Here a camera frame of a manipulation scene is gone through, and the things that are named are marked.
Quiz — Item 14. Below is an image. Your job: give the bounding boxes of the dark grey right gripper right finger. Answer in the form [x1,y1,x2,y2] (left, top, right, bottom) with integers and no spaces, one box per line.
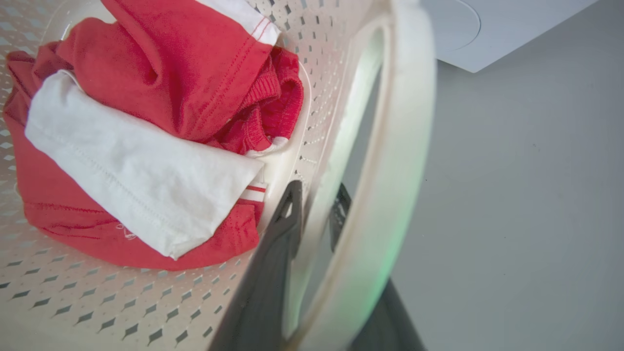
[329,184,426,351]

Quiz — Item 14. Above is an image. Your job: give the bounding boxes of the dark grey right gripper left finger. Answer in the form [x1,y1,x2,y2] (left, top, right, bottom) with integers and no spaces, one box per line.
[209,180,304,351]

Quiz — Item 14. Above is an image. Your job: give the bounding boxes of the white perforated plastic laundry basket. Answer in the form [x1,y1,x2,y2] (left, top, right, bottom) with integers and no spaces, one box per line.
[0,0,437,351]

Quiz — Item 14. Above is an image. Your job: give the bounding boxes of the red and white shirt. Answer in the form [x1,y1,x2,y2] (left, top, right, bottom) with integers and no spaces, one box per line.
[2,0,305,272]

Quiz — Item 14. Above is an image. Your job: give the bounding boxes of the white washing machine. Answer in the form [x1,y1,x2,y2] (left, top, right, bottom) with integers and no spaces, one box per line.
[418,0,601,74]

